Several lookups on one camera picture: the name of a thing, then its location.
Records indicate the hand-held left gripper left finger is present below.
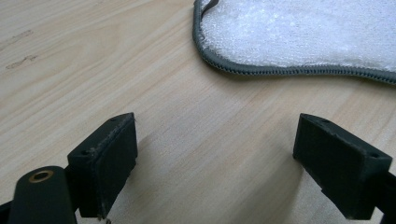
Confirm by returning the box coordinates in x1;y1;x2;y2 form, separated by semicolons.
66;112;139;219

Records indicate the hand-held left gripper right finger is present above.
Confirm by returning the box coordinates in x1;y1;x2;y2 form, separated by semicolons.
292;113;393;221

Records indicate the white towel with grey edge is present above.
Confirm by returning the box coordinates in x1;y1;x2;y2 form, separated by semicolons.
191;0;396;86

